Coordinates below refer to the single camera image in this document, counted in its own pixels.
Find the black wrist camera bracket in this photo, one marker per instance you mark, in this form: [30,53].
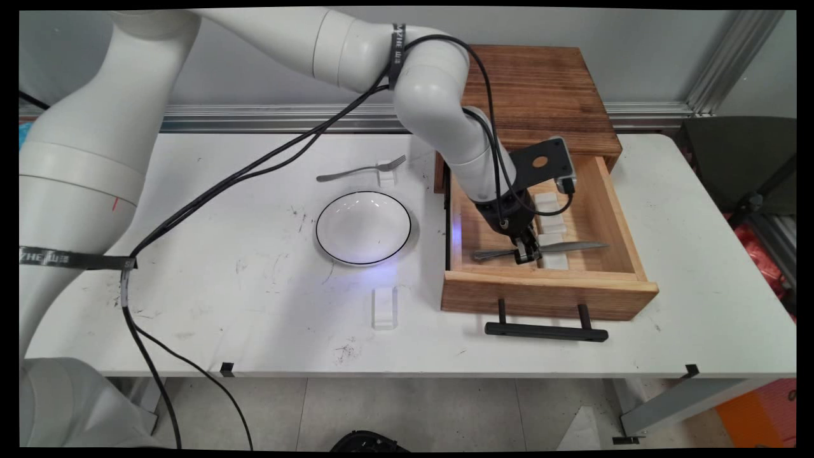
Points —
[540,162]

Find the white plastic cutlery rest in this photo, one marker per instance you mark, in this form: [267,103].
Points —
[554,259]
[386,178]
[385,312]
[552,219]

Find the black round floor object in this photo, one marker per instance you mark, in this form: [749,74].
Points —
[369,442]

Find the grey table leg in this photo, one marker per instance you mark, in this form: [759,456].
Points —
[149,397]
[680,404]

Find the horizontal aluminium rail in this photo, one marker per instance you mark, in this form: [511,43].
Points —
[286,117]

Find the orange box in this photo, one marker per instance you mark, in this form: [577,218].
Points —
[760,413]

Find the light wooden drawer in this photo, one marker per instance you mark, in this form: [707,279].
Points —
[547,296]

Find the dark wooden drawer cabinet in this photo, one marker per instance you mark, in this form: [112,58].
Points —
[559,89]

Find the white plate black rim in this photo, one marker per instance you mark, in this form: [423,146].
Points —
[364,228]

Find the red bag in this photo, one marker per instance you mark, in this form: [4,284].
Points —
[760,257]

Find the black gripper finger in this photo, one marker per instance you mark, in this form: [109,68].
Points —
[535,247]
[521,253]

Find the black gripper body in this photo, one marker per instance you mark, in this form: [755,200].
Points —
[505,216]

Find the slanted aluminium frame post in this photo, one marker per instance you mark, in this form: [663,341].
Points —
[731,63]

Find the blue bubble wrap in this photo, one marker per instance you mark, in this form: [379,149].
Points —
[24,135]

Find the black tape edge marker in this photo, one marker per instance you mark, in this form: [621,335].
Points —
[227,368]
[691,370]

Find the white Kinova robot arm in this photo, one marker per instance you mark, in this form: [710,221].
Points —
[82,146]

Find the silver metal fork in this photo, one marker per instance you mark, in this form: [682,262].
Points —
[356,170]

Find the silver metal table knife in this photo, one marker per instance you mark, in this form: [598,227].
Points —
[572,247]

